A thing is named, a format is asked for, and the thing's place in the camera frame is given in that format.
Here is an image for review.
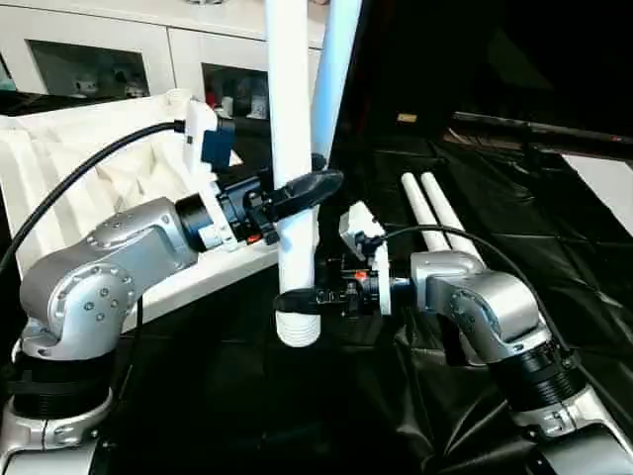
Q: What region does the white plastic table leg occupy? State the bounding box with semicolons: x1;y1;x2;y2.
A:
263;0;322;350
400;172;449;253
419;171;484;258
311;0;362;169

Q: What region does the white plastic table top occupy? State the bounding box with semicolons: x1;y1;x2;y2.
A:
0;88;278;333

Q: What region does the black case with yellow label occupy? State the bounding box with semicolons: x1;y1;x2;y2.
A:
340;0;456;149

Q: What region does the black work mat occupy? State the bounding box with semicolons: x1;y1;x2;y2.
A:
0;118;633;475

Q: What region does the white cabinet with glass doors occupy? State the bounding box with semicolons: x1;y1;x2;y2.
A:
0;0;322;120

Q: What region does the black metal rod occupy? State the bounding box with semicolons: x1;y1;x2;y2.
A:
452;111;633;159

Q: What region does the white flat board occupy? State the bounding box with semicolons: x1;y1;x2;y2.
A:
563;153;633;234

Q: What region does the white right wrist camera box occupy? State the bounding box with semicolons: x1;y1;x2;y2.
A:
339;202;395;316

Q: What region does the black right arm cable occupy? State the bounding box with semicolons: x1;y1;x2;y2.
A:
380;225;580;357

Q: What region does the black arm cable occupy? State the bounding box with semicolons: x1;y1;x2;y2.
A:
380;225;580;357
0;121;187;268

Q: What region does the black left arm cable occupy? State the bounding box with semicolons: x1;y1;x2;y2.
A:
0;121;187;268

